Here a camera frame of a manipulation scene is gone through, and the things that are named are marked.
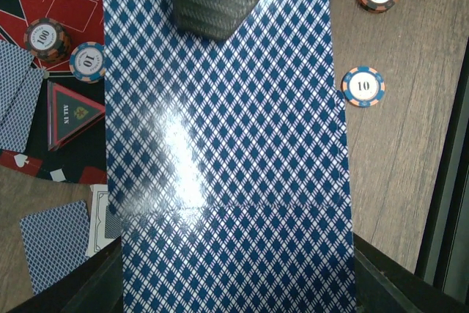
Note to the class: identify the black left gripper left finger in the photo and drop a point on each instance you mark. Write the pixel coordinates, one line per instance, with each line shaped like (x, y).
(95, 286)

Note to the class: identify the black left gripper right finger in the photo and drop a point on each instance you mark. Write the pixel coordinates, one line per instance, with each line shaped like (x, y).
(382, 285)

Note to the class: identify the blue backed card deck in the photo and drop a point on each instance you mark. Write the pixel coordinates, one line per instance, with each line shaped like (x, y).
(227, 161)

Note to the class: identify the orange blue 10 chip stack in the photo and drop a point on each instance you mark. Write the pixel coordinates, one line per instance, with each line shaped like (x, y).
(363, 86)

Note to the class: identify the dealt card seat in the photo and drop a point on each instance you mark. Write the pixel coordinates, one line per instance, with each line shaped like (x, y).
(15, 63)

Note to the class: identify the white card box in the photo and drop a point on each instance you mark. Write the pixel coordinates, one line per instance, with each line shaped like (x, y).
(104, 227)

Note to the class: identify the loose card on table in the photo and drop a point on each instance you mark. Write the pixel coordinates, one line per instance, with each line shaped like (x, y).
(55, 243)

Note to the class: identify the triangular all in marker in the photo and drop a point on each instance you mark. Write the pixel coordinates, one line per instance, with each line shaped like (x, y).
(69, 114)

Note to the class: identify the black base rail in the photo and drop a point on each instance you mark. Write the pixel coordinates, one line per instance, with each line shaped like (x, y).
(443, 257)

